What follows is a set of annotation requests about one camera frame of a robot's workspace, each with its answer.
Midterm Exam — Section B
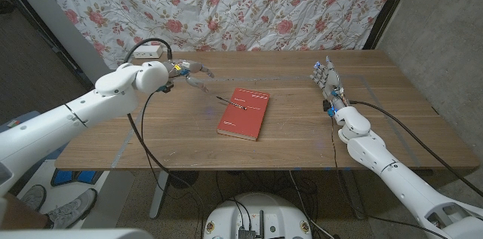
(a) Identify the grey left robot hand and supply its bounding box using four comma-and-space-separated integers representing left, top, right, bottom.
165, 60, 215, 93

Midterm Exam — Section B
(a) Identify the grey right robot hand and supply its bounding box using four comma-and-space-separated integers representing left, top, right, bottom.
309, 56, 347, 111

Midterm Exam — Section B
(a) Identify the black mechanical pencil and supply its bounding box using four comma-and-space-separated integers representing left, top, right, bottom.
215, 96, 248, 111

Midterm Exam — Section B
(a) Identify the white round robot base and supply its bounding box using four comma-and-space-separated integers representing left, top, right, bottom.
203, 192, 313, 239

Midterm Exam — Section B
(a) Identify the red notebook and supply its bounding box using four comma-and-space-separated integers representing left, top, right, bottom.
216, 87, 271, 142

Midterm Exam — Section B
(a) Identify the white power strip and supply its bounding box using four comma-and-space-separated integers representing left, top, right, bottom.
132, 44, 164, 60

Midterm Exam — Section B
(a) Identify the floral backdrop cloth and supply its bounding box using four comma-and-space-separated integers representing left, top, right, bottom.
24, 0, 405, 70

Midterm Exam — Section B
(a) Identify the grey table leg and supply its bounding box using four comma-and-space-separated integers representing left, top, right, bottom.
149, 170, 171, 220
341, 169, 367, 220

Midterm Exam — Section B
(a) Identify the black round floor fan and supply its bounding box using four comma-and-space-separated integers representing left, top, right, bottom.
168, 170, 199, 189

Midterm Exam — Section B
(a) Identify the blue foot pedal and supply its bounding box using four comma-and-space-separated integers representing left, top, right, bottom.
51, 169, 103, 187

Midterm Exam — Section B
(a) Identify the grey sneaker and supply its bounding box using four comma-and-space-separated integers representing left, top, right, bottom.
47, 188, 98, 228
20, 184, 47, 212

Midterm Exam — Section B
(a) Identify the white robot torso edge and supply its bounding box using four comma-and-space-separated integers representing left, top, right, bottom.
0, 228, 154, 239

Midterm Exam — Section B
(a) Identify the person's leg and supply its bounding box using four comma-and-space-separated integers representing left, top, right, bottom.
0, 193, 52, 231

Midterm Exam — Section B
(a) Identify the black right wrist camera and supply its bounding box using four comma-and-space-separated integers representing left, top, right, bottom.
322, 99, 337, 118

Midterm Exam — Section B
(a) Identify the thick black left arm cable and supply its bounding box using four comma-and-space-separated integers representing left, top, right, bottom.
123, 38, 205, 239

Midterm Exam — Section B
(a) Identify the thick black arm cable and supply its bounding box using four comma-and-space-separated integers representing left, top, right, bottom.
123, 38, 205, 239
349, 100, 483, 198

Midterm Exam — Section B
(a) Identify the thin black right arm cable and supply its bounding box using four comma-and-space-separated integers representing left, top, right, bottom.
331, 116, 369, 219

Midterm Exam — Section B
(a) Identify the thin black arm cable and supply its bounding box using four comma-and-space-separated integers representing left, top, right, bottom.
331, 116, 369, 219
140, 92, 178, 202

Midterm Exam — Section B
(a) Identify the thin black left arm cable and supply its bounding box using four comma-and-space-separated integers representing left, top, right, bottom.
140, 92, 178, 202

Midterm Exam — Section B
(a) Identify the black backdrop frame pole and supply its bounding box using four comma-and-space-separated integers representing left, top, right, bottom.
362, 0, 418, 51

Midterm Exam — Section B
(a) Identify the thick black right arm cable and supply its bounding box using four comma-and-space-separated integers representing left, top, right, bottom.
349, 100, 483, 198

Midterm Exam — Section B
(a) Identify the white floor cable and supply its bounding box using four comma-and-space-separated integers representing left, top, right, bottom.
288, 170, 335, 239

